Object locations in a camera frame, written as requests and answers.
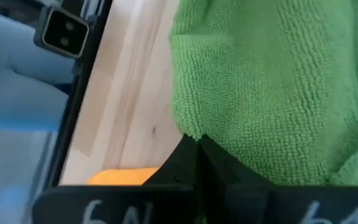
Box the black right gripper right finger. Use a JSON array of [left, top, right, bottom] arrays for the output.
[[199, 134, 358, 224]]

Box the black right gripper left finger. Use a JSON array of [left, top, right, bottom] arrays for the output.
[[32, 133, 200, 224]]

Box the green microfiber towel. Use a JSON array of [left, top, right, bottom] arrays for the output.
[[168, 0, 358, 187]]

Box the orange microfiber towel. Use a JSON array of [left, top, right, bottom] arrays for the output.
[[86, 167, 162, 187]]

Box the person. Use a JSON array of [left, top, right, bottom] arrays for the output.
[[0, 8, 76, 131]]

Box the black aluminium table frame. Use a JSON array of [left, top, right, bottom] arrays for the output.
[[47, 0, 114, 189]]

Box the small black camera box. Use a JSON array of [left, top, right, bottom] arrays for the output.
[[33, 5, 90, 59]]

